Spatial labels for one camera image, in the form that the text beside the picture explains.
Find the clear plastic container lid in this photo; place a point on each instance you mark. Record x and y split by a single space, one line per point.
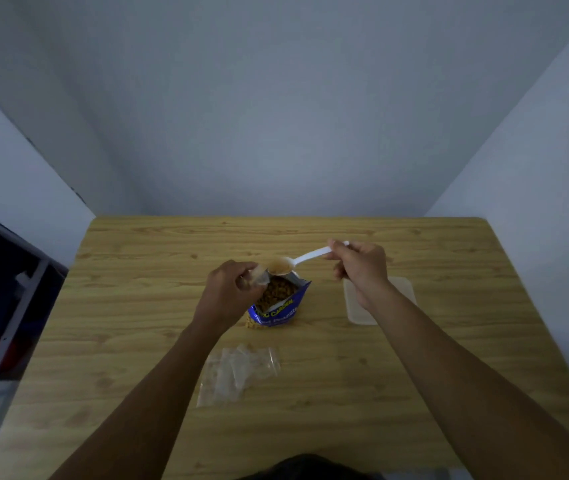
356 314

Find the person's dark clothing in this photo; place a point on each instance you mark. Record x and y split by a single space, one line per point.
309 468

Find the person's left fingers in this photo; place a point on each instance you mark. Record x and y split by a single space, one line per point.
245 281

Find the person's left hand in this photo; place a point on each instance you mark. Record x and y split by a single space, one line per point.
222 297

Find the person's left forearm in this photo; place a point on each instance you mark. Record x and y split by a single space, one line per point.
149 414

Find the person's right forearm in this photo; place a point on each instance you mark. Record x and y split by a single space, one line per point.
459 389

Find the roasted peanuts in bag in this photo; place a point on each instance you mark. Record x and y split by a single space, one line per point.
275 292

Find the white metal frame rack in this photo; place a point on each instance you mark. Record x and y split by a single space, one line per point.
12 324

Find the person's right hand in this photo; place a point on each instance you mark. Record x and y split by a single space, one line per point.
364 267

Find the person's right fingers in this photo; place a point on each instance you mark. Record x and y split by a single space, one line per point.
340 250

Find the blue peanut snack bag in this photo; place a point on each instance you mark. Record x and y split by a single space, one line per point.
285 312

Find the pile of clear zip bags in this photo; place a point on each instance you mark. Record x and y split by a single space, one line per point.
237 374

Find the peanuts in spoon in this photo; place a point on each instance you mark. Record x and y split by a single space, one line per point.
278 267

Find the small clear plastic bag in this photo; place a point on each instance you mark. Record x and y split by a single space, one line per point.
259 278

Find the white plastic spoon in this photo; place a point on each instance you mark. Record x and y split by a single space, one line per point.
309 256

